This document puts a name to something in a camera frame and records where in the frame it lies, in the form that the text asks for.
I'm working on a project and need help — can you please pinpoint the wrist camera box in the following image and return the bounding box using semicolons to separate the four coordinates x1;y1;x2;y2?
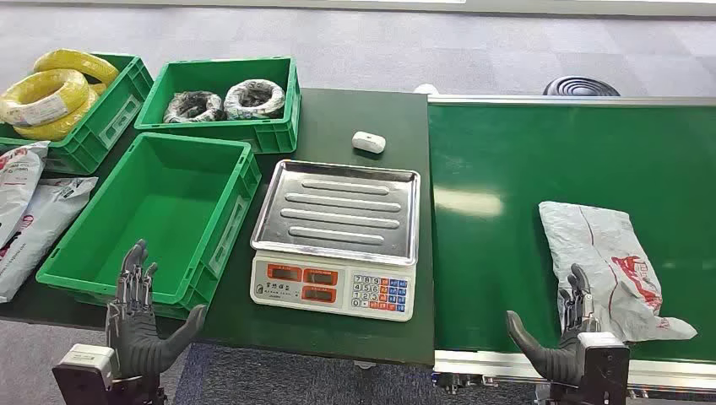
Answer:
576;331;632;405
52;343;122;405

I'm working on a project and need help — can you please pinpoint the green crate with yellow coils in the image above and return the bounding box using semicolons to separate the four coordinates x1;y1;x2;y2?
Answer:
0;51;155;176

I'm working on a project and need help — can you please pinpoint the white mailer bag red print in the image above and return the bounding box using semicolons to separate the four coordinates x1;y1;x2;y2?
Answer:
0;141;51;250

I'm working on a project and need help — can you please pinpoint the black round ribbed object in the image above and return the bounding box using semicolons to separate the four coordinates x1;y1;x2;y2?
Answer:
542;75;621;97

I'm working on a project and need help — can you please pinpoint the green conveyor belt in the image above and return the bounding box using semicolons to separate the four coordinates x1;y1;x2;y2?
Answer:
427;94;716;392

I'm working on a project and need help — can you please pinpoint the empty green plastic crate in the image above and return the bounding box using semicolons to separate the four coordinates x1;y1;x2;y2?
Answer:
35;132;263;321

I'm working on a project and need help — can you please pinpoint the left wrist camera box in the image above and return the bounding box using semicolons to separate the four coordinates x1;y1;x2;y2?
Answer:
52;343;122;405

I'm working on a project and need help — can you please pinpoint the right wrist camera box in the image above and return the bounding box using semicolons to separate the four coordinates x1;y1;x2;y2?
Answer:
576;331;632;405

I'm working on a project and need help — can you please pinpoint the dark green table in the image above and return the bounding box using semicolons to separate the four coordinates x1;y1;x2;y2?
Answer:
0;87;437;369

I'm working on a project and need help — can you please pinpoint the small white case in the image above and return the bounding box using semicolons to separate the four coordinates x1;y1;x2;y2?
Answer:
351;131;387;154

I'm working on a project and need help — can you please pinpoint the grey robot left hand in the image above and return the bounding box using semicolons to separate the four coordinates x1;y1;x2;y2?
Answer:
106;240;208;381

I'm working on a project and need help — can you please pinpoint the green crate with black coils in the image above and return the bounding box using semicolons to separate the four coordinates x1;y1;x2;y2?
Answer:
133;56;302;155

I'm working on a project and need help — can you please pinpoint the black wire coil wrapped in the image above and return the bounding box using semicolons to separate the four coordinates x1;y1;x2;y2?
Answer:
223;78;287;121
162;90;226;124

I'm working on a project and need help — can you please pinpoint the white mailer bag black print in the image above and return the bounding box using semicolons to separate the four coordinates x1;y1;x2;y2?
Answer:
0;176;99;304

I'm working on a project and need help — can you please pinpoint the grey plastic mailer package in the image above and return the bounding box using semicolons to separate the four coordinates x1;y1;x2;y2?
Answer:
538;201;698;343

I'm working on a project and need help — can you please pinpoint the electronic weighing scale steel tray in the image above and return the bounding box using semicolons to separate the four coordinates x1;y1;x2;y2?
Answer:
249;159;421;323

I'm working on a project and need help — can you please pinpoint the yellow wire coil white label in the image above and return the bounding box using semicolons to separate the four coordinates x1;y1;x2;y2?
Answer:
0;68;90;127

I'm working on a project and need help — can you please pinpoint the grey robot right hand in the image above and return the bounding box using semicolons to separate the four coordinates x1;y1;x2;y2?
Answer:
506;263;602;387

